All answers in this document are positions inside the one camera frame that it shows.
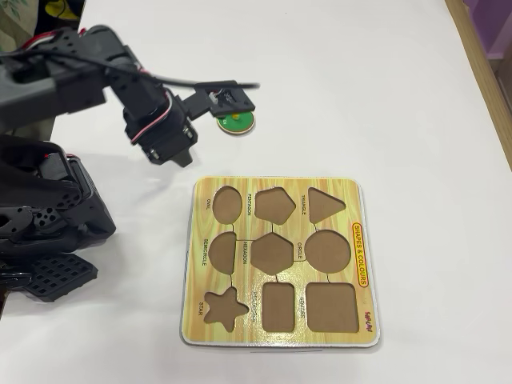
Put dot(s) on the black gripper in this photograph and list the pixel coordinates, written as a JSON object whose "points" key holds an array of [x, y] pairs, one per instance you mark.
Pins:
{"points": [[173, 141]]}

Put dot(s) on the green circle piece yellow pin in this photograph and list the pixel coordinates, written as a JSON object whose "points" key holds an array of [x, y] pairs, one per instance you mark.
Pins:
{"points": [[240, 126]]}

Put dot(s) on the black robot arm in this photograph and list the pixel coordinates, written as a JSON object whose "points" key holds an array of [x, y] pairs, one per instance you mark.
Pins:
{"points": [[36, 92]]}

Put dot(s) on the yellow object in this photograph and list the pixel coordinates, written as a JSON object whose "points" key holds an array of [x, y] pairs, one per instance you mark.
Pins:
{"points": [[60, 9]]}

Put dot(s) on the wooden shapes puzzle board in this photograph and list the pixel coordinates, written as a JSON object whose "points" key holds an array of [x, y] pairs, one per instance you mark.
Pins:
{"points": [[192, 320]]}

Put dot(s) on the black table clamp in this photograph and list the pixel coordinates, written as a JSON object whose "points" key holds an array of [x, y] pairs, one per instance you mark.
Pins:
{"points": [[14, 278]]}

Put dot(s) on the floral curtain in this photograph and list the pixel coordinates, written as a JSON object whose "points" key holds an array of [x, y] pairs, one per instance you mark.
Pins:
{"points": [[14, 20]]}

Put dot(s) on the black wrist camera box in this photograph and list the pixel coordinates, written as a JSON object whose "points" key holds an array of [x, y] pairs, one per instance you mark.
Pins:
{"points": [[228, 100]]}

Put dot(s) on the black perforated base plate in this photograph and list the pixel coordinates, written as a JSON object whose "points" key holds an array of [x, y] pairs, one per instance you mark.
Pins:
{"points": [[60, 276]]}

